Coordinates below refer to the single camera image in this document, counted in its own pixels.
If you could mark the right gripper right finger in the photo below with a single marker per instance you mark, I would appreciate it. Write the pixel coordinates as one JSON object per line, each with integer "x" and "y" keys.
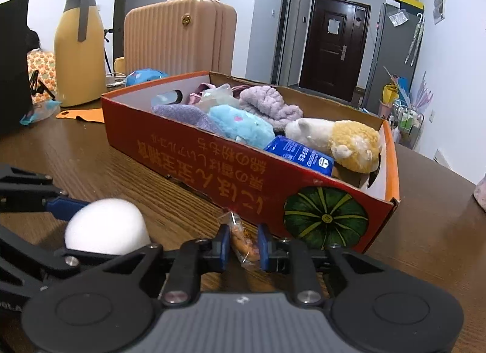
{"x": 293, "y": 258}

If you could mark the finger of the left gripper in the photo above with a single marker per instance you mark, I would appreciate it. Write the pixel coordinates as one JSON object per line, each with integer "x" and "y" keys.
{"x": 147, "y": 260}
{"x": 24, "y": 191}

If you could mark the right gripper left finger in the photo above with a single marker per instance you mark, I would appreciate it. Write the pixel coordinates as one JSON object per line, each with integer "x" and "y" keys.
{"x": 185, "y": 266}

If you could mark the snack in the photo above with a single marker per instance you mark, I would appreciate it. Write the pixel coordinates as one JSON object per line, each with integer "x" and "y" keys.
{"x": 242, "y": 242}

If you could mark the white foam cylinder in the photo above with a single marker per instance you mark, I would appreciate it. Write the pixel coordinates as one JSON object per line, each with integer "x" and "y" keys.
{"x": 108, "y": 226}

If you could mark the blue white small box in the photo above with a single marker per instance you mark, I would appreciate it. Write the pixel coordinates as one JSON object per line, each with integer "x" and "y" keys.
{"x": 302, "y": 155}

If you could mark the light blue plush toy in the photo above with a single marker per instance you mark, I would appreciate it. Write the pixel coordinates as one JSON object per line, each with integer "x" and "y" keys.
{"x": 241, "y": 126}

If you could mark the purple towel cloth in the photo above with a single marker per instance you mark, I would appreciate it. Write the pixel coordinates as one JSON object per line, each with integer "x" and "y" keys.
{"x": 187, "y": 114}

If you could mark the red cardboard box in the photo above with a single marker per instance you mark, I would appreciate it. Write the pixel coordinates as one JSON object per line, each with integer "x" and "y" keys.
{"x": 292, "y": 200}

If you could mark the white yellow plush toy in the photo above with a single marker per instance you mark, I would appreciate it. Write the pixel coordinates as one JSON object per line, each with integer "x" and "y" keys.
{"x": 352, "y": 144}

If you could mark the yellow thermos jug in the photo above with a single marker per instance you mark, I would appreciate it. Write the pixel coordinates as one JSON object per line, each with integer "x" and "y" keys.
{"x": 79, "y": 54}

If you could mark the black monitor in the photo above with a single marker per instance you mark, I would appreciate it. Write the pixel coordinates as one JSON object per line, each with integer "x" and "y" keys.
{"x": 14, "y": 86}

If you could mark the pink satin scrunchie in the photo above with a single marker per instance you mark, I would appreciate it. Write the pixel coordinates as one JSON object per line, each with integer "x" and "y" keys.
{"x": 195, "y": 97}

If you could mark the blue tissue pack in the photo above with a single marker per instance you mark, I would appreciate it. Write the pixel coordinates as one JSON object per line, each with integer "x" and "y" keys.
{"x": 146, "y": 75}

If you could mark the dark brown entrance door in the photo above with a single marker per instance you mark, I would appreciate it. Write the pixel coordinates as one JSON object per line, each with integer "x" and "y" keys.
{"x": 335, "y": 45}

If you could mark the pink knitted vase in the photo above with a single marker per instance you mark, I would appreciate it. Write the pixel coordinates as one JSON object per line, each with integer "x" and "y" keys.
{"x": 480, "y": 193}

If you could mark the pink suitcase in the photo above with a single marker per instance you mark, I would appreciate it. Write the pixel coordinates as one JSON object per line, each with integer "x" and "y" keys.
{"x": 180, "y": 36}

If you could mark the grey refrigerator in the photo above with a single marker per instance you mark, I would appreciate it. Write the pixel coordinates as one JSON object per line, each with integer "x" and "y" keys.
{"x": 390, "y": 51}

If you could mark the yellow box on refrigerator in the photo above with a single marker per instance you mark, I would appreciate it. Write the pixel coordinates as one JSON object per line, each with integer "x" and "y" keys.
{"x": 415, "y": 3}

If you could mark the wire storage rack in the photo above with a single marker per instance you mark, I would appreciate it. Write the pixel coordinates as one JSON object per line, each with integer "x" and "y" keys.
{"x": 406, "y": 124}

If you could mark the white wall electrical box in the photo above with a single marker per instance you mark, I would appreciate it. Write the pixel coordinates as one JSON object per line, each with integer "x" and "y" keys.
{"x": 438, "y": 10}

